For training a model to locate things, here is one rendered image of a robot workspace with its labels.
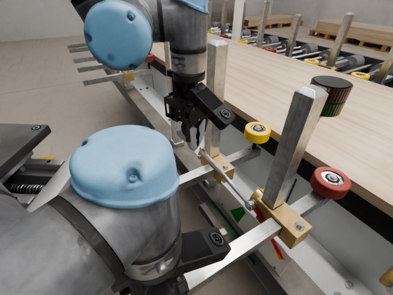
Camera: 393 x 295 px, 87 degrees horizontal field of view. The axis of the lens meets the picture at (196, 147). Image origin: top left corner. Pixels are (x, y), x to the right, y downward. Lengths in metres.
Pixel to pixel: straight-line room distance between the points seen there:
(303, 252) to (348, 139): 0.37
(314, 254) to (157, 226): 0.67
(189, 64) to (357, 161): 0.50
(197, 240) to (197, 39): 0.34
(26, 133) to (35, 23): 7.50
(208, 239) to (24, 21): 7.87
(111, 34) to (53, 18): 7.66
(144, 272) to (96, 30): 0.26
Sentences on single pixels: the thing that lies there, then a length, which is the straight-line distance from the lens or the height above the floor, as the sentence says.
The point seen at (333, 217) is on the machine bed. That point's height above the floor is 0.75.
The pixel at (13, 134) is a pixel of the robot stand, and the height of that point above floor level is 1.04.
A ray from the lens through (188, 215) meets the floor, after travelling 1.53.
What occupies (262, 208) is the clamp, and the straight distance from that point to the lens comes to 0.53.
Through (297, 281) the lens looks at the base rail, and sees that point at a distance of 0.65.
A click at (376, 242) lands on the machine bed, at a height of 0.78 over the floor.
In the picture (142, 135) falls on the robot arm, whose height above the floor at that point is 1.18.
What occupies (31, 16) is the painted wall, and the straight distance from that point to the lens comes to 7.97.
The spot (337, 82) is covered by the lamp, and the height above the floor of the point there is 1.15.
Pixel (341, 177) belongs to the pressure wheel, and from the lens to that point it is 0.61.
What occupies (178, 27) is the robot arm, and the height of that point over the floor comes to 1.21.
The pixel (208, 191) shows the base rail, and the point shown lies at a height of 0.70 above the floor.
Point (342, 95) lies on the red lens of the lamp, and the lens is 0.40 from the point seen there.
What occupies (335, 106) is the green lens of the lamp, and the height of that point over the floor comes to 1.12.
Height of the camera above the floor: 1.27
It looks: 38 degrees down
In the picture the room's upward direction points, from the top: straight up
